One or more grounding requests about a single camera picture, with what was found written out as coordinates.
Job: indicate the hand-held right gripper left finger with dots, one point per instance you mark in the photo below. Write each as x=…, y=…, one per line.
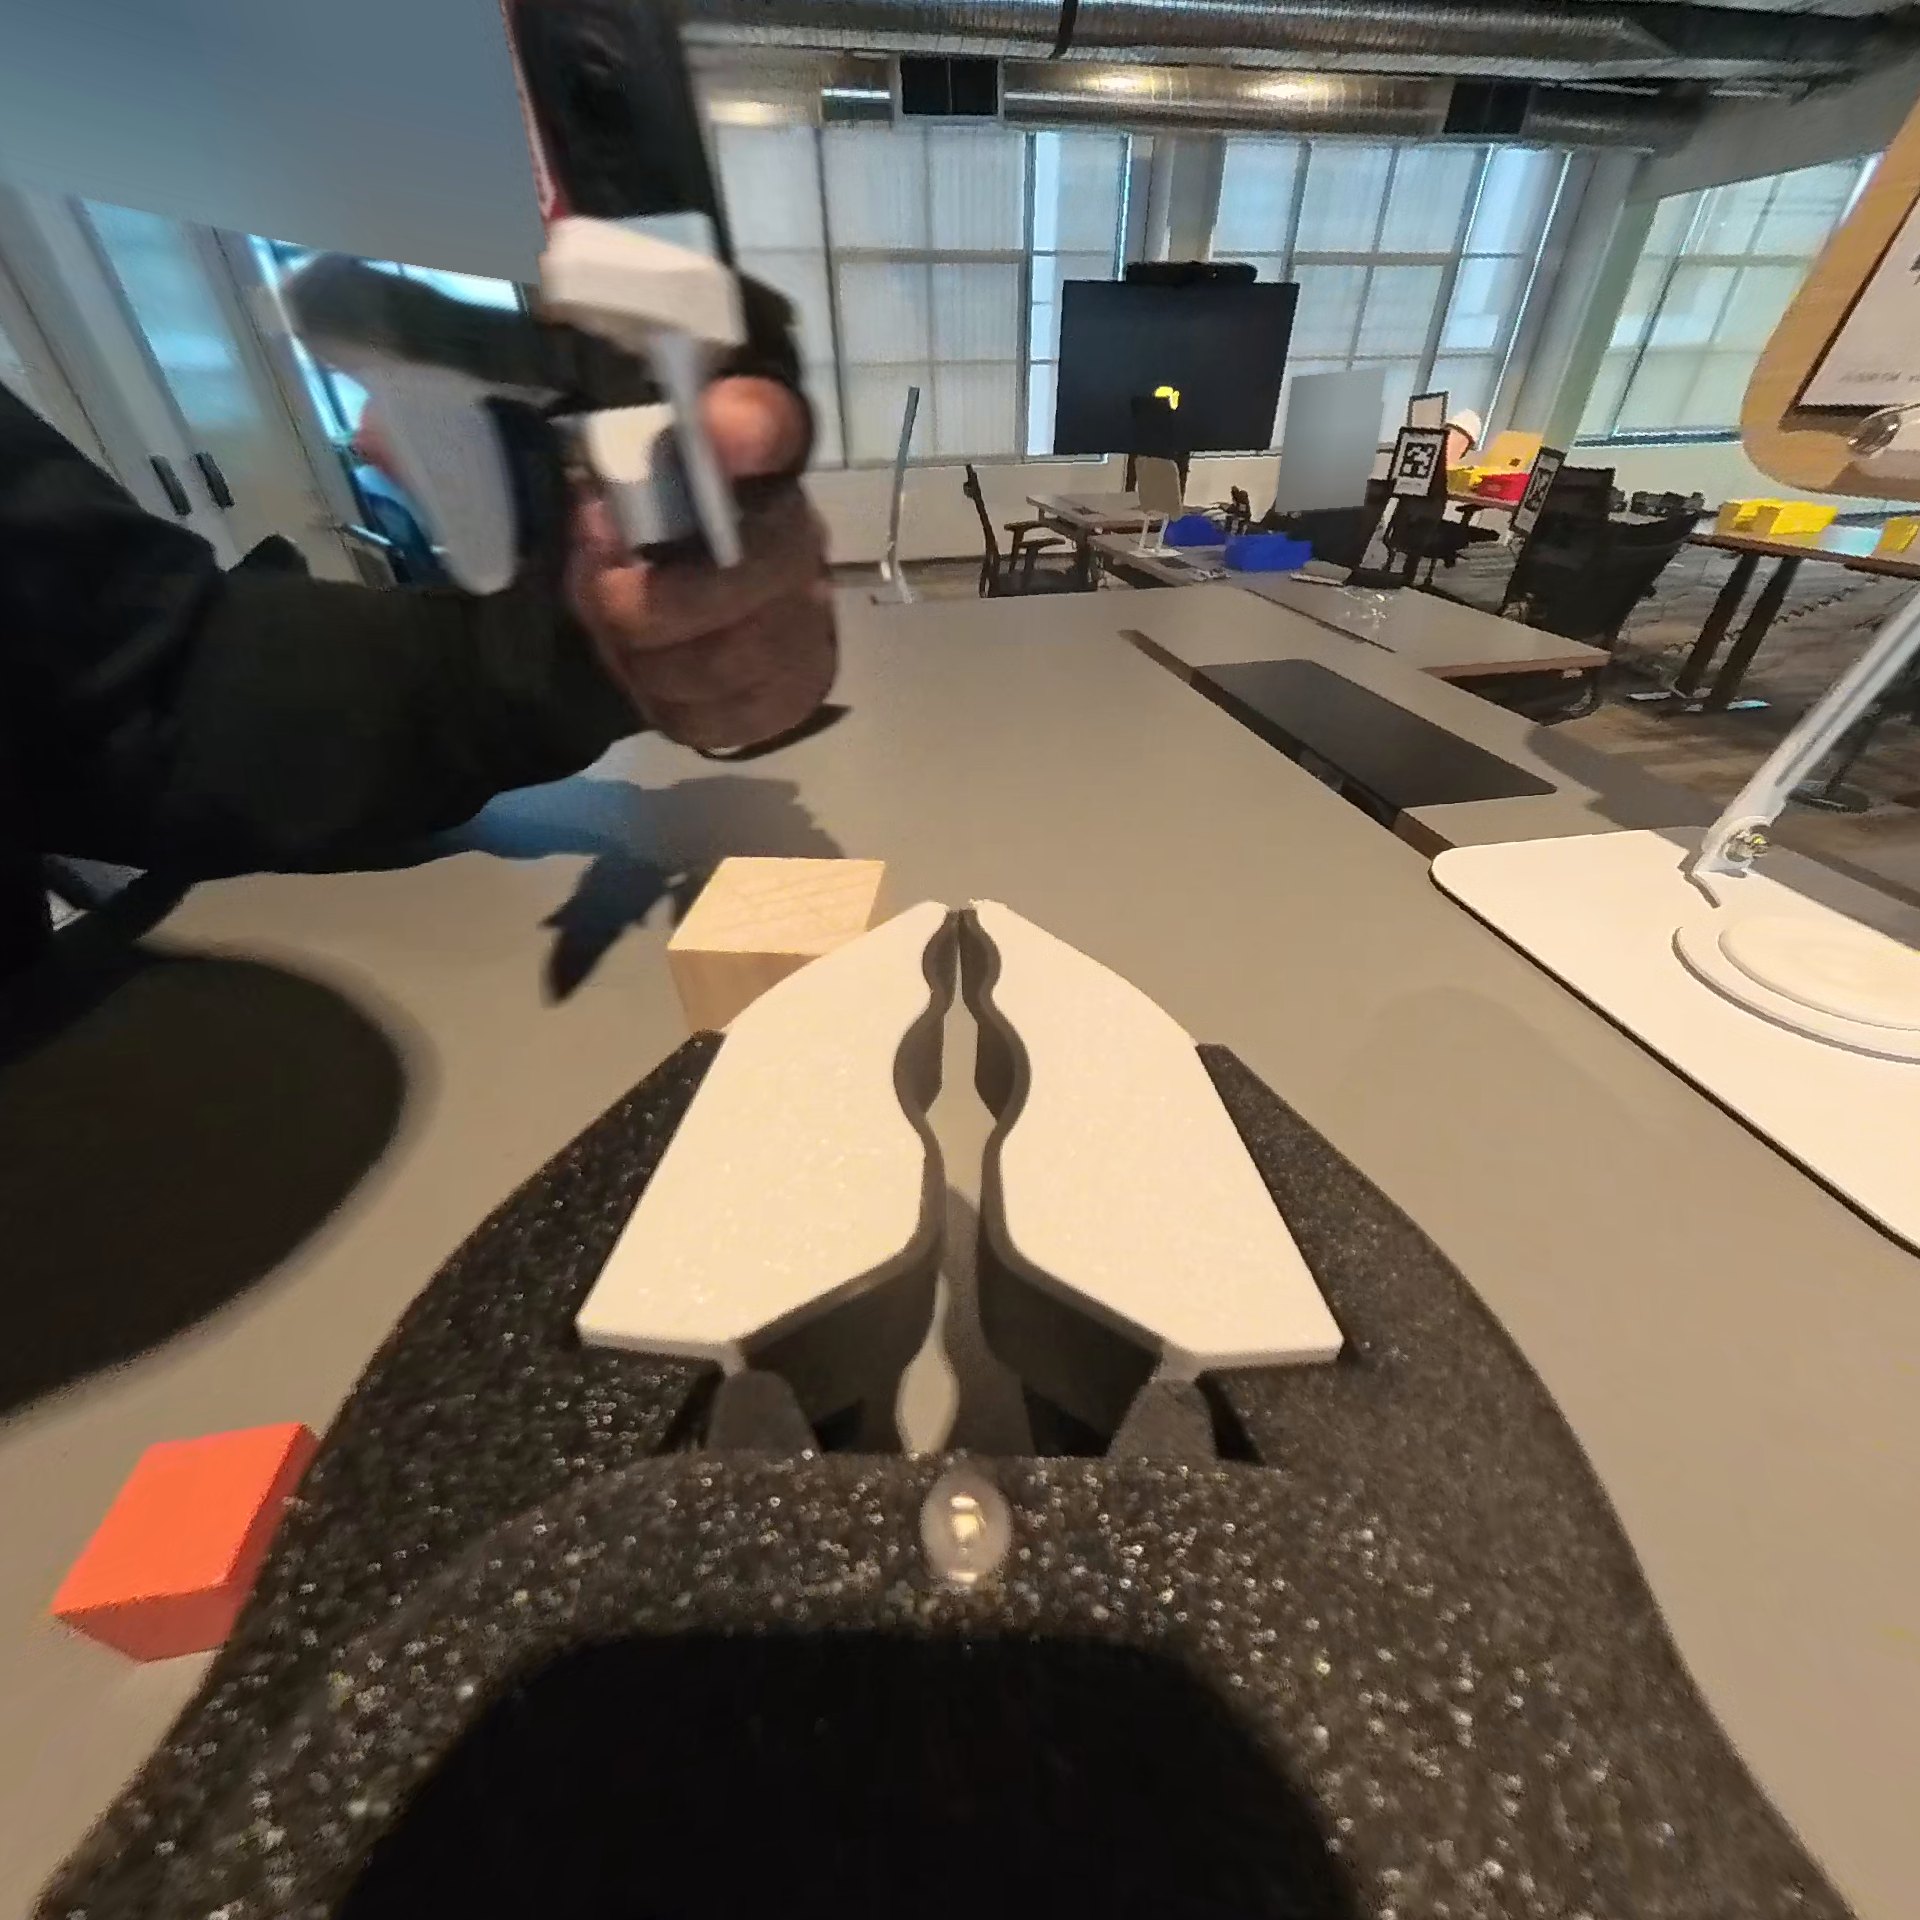
x=779, y=1170

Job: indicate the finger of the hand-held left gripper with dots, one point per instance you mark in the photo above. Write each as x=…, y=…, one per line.
x=629, y=278
x=637, y=473

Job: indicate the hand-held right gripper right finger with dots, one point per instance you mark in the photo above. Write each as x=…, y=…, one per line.
x=1140, y=1185

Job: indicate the large wooden cube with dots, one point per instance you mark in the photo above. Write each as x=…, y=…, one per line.
x=764, y=914

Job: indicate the red cube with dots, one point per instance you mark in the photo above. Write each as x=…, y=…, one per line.
x=180, y=1516

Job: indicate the person's left hand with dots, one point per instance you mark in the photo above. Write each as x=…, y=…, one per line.
x=720, y=646

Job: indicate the grey floor pole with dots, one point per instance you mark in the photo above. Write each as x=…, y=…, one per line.
x=906, y=480

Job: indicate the black office chair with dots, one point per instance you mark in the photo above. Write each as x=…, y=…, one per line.
x=989, y=524
x=1604, y=557

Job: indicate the black table panel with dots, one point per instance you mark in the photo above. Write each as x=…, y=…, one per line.
x=1365, y=734

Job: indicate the white document stand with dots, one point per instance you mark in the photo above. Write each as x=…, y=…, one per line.
x=1574, y=930

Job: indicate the blue storage bin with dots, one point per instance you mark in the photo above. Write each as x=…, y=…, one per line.
x=1266, y=557
x=1193, y=530

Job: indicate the square tag sign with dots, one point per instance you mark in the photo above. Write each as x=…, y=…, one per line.
x=1417, y=457
x=1540, y=487

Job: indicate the black wall screen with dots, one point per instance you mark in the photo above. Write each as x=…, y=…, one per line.
x=1201, y=360

